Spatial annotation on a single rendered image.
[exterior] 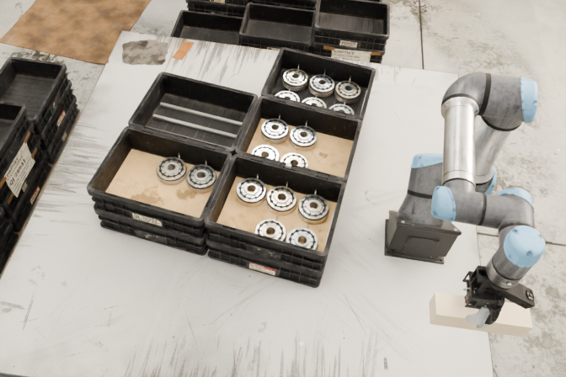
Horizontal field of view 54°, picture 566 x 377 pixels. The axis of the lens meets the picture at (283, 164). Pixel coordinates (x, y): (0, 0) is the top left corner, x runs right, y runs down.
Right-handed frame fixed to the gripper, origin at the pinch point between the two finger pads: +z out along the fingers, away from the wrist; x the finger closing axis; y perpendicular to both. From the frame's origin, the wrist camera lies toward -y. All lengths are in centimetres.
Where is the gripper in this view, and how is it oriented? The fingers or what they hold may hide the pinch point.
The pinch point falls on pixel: (480, 312)
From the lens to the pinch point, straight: 154.0
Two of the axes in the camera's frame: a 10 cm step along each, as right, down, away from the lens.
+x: -1.2, 7.7, -6.3
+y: -9.9, -1.3, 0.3
